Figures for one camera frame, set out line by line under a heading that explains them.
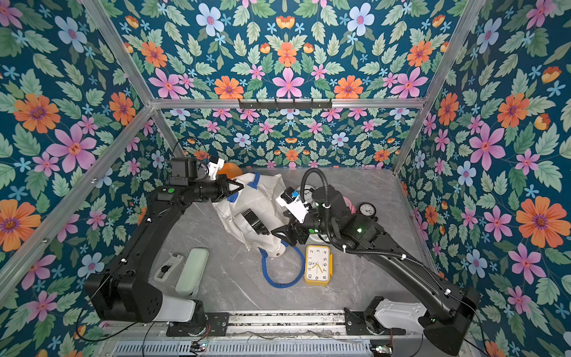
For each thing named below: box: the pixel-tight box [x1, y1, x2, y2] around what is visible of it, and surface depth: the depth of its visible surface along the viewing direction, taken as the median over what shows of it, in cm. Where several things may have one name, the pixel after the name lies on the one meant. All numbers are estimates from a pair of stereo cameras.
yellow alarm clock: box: [304, 244, 334, 287], surface depth 86 cm
